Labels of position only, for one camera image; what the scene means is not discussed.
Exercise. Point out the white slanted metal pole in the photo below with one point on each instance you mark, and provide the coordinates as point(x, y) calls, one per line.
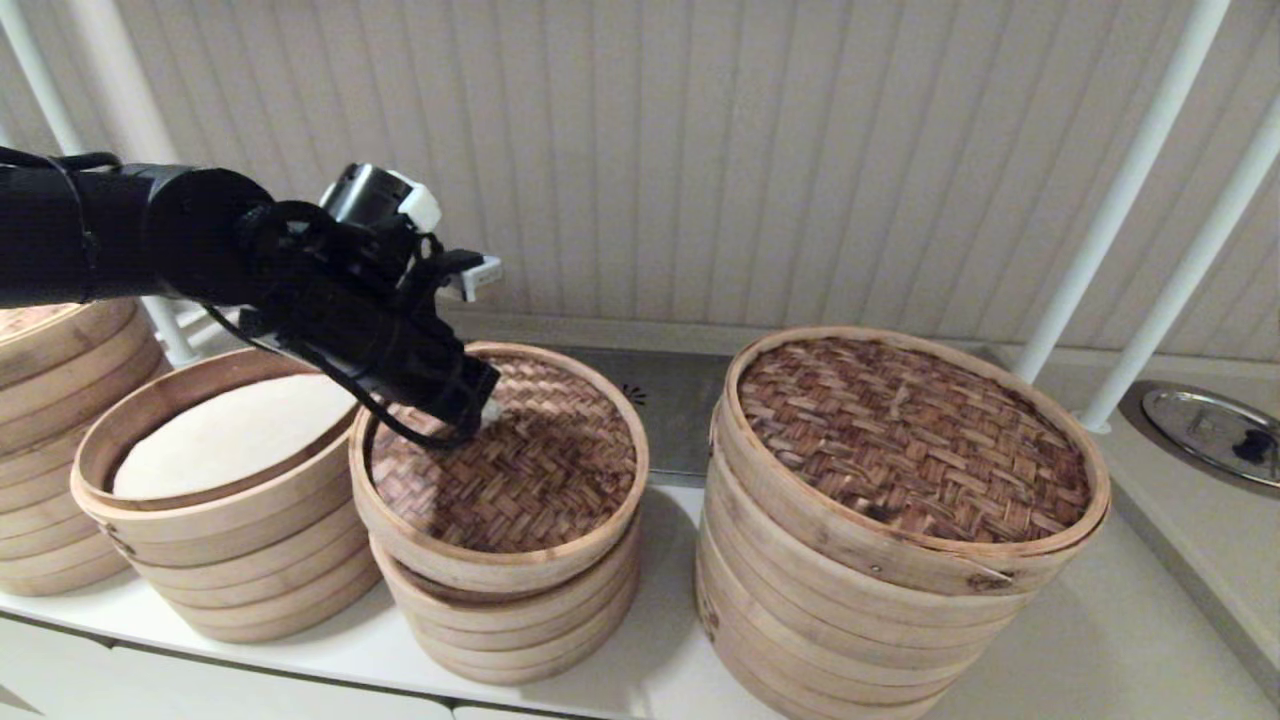
point(42, 80)
point(1180, 300)
point(1118, 200)

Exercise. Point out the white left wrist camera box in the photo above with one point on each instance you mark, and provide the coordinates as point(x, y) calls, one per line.
point(482, 278)

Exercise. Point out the large woven bamboo steamer lid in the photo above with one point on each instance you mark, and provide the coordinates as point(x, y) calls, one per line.
point(900, 440)

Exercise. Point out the round white steamer liner cloth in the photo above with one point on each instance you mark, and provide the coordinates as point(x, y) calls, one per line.
point(220, 440)

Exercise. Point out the white cabinet door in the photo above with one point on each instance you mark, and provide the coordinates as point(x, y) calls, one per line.
point(50, 680)

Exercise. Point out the wide bamboo steamer stack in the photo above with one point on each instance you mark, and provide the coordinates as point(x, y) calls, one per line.
point(820, 650)

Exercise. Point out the wide white column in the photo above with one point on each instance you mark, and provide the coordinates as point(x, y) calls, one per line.
point(131, 80)

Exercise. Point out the small woven bamboo steamer lid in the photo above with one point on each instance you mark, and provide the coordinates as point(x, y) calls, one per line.
point(560, 480)

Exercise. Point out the medium bamboo steamer stack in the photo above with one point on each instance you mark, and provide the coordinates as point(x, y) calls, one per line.
point(250, 580)

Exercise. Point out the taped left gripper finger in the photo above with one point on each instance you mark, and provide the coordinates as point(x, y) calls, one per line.
point(491, 411)

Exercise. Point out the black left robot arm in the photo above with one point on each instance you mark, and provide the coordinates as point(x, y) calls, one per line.
point(100, 235)

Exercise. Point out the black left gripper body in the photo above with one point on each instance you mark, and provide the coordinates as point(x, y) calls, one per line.
point(400, 350)

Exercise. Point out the short bamboo steamer stack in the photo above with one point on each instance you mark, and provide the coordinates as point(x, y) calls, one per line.
point(520, 640)

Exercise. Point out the tall bamboo steamer stack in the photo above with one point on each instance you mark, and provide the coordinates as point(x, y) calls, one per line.
point(50, 500)

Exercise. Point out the round stainless steel lid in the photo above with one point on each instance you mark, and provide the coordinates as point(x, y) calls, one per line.
point(1200, 430)

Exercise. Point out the black cylinder motor white cap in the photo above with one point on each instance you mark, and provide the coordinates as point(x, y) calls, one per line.
point(365, 205)

